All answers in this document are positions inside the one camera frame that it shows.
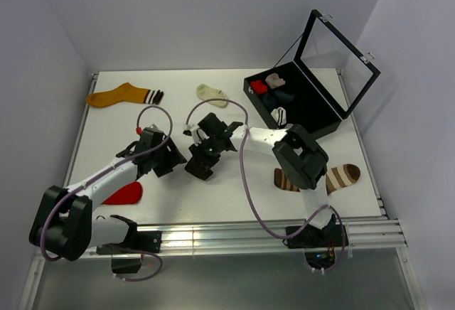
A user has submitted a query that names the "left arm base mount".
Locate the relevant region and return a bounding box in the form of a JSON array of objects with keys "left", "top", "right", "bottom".
[{"left": 96, "top": 230, "right": 163, "bottom": 281}]

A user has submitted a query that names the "black storage box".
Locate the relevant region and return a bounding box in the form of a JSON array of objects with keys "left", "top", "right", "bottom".
[{"left": 243, "top": 9, "right": 380, "bottom": 139}]

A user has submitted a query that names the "rolled red sock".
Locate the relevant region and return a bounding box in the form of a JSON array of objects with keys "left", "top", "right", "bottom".
[{"left": 250, "top": 80, "right": 268, "bottom": 95}]

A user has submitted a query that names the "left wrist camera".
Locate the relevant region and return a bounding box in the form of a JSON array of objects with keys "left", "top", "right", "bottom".
[{"left": 136, "top": 126, "right": 165, "bottom": 149}]

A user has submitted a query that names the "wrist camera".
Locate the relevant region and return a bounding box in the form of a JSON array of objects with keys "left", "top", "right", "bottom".
[
  {"left": 183, "top": 124, "right": 208, "bottom": 146},
  {"left": 136, "top": 126, "right": 165, "bottom": 149}
]

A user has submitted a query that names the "aluminium table frame rail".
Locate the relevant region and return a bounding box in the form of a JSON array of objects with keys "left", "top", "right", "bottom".
[{"left": 138, "top": 219, "right": 407, "bottom": 257}]

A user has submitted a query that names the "rolled teal sock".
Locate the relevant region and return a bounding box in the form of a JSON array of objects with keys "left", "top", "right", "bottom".
[{"left": 262, "top": 93, "right": 277, "bottom": 112}]

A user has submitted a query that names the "dark brown sock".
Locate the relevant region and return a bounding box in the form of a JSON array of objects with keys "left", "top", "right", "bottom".
[{"left": 184, "top": 157, "right": 205, "bottom": 180}]

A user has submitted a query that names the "rolled beige sock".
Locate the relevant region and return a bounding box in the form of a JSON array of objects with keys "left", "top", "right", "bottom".
[{"left": 265, "top": 73, "right": 286, "bottom": 89}]

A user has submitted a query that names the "rolled white striped sock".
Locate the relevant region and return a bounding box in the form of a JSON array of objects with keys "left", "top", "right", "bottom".
[{"left": 271, "top": 107, "right": 287, "bottom": 127}]

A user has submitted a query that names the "brown cream striped sock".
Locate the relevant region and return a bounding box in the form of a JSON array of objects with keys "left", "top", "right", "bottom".
[{"left": 274, "top": 164, "right": 361, "bottom": 195}]

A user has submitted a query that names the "mustard yellow sock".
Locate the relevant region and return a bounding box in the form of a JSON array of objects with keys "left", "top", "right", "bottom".
[{"left": 86, "top": 82, "right": 164, "bottom": 108}]

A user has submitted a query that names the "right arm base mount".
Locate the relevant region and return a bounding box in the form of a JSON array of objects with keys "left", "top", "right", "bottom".
[{"left": 282, "top": 223, "right": 349, "bottom": 249}]

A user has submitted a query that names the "cream ankle sock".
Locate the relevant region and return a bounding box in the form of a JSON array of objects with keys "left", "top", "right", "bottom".
[{"left": 196, "top": 84, "right": 228, "bottom": 109}]

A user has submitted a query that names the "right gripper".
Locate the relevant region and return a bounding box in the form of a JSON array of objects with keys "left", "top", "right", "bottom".
[{"left": 190, "top": 137, "right": 223, "bottom": 176}]

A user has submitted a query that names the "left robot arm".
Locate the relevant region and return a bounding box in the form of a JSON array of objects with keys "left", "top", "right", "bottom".
[{"left": 28, "top": 127, "right": 187, "bottom": 261}]

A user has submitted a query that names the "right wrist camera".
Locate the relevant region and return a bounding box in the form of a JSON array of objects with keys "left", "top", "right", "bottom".
[{"left": 183, "top": 124, "right": 208, "bottom": 146}]

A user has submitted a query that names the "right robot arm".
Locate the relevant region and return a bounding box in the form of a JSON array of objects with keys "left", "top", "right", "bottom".
[{"left": 183, "top": 113, "right": 333, "bottom": 246}]

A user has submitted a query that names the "rolled navy sock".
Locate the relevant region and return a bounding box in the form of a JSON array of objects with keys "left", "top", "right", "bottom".
[{"left": 273, "top": 90, "right": 294, "bottom": 104}]

